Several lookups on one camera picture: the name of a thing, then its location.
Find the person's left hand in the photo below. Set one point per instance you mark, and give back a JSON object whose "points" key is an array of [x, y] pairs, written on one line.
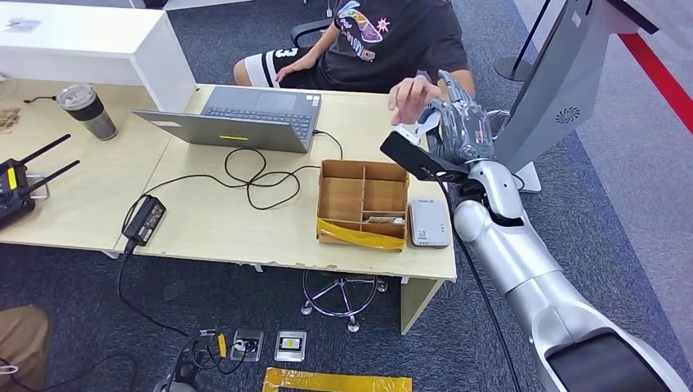
{"points": [[411, 97]]}

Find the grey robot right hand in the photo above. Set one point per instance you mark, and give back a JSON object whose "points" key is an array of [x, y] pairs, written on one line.
{"points": [[465, 135]]}

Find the person's right hand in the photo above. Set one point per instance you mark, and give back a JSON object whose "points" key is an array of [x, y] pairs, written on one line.
{"points": [[295, 67]]}

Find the patterned room key card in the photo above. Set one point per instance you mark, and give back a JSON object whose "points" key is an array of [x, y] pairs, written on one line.
{"points": [[381, 220]]}

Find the person's left forearm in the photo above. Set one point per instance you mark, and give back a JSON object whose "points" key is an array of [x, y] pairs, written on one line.
{"points": [[465, 81]]}

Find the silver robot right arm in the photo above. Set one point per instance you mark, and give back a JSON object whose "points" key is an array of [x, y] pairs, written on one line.
{"points": [[514, 254]]}

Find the person's right forearm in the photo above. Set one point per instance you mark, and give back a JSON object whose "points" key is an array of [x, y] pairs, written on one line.
{"points": [[326, 42]]}

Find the person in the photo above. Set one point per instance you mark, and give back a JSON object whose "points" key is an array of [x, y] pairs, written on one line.
{"points": [[390, 54]]}

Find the white card reader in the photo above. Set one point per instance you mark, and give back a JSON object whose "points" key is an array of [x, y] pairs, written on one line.
{"points": [[429, 223]]}

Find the black office chair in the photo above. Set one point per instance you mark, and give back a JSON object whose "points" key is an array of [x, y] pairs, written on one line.
{"points": [[306, 28]]}

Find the grey laptop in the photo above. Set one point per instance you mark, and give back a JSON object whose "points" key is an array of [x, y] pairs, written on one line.
{"points": [[243, 134]]}

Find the grey kiosk stand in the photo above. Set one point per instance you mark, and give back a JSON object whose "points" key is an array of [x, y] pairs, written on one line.
{"points": [[557, 81]]}

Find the wooden compartment box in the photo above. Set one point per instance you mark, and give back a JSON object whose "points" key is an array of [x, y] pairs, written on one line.
{"points": [[341, 200]]}

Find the yellow tape on box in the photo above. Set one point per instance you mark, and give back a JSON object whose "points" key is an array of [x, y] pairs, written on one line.
{"points": [[357, 238]]}

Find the chrome stool base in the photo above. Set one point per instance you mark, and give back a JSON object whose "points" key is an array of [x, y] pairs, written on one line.
{"points": [[341, 282]]}

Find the grey tumbler with lid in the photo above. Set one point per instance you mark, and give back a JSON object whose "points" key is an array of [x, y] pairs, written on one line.
{"points": [[91, 114]]}

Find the black power adapter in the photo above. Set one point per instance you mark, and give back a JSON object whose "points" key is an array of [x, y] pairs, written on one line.
{"points": [[144, 220]]}

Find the white cabinet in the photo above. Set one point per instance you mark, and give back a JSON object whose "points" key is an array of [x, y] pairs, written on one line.
{"points": [[81, 47]]}

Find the closed floor socket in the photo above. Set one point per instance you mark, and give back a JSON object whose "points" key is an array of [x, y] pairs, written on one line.
{"points": [[290, 346]]}

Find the yellow floor tape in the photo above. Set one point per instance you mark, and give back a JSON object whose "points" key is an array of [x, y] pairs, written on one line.
{"points": [[335, 383]]}

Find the open floor socket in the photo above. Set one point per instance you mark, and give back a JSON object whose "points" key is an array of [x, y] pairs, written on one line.
{"points": [[247, 346]]}

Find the black radio with antennas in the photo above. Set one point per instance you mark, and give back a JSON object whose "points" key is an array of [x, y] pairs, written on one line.
{"points": [[12, 199]]}

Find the black floor device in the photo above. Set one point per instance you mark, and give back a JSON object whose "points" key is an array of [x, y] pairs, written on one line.
{"points": [[181, 373]]}

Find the brown cushion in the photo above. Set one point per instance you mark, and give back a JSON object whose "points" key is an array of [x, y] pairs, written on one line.
{"points": [[21, 351]]}

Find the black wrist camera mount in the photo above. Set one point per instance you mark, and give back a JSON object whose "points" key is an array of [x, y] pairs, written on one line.
{"points": [[417, 159]]}

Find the black stanchion post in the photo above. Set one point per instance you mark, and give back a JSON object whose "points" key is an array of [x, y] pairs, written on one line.
{"points": [[511, 69]]}

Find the metal bracket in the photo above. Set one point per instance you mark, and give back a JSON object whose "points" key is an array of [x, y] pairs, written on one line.
{"points": [[40, 193]]}

